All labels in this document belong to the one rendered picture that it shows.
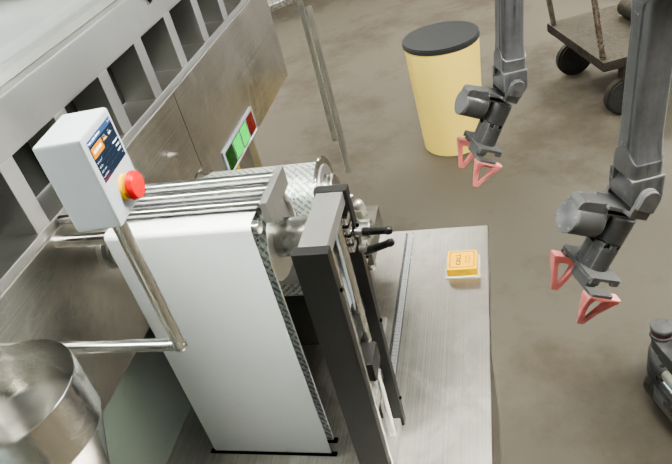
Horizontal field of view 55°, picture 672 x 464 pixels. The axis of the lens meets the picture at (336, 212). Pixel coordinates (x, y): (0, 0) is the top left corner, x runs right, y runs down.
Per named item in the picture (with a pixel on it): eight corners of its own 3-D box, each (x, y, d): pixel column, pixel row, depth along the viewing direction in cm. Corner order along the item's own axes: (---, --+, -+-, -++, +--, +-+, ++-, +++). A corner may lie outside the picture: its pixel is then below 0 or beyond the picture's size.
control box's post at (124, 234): (183, 349, 77) (115, 214, 66) (171, 349, 78) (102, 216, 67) (188, 339, 79) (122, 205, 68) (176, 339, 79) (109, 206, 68)
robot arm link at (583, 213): (666, 193, 104) (634, 168, 111) (607, 182, 100) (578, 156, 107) (629, 254, 109) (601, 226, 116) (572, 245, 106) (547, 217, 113)
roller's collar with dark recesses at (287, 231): (315, 263, 103) (305, 231, 99) (280, 265, 105) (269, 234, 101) (323, 238, 108) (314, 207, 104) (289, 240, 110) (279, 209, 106)
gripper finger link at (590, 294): (570, 330, 113) (595, 287, 108) (550, 303, 119) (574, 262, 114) (602, 333, 115) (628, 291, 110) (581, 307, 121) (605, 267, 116)
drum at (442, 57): (486, 119, 395) (476, 15, 359) (493, 154, 361) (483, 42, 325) (418, 129, 403) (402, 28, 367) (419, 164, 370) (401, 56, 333)
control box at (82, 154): (138, 225, 64) (95, 137, 58) (77, 234, 65) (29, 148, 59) (159, 186, 69) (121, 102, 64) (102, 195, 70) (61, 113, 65)
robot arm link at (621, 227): (646, 219, 108) (627, 201, 113) (613, 213, 106) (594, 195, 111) (626, 252, 111) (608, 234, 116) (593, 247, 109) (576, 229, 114)
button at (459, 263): (477, 276, 152) (476, 268, 150) (447, 277, 154) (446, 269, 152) (477, 256, 157) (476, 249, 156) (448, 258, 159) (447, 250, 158)
